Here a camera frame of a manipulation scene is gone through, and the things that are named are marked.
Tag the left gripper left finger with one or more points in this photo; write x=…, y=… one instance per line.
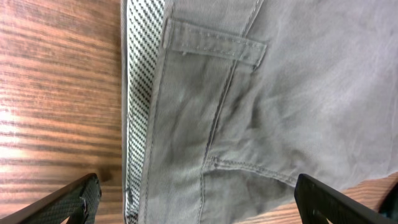
x=76, y=202

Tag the grey shorts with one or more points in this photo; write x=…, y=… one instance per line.
x=226, y=102

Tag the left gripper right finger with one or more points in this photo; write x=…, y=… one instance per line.
x=320, y=204

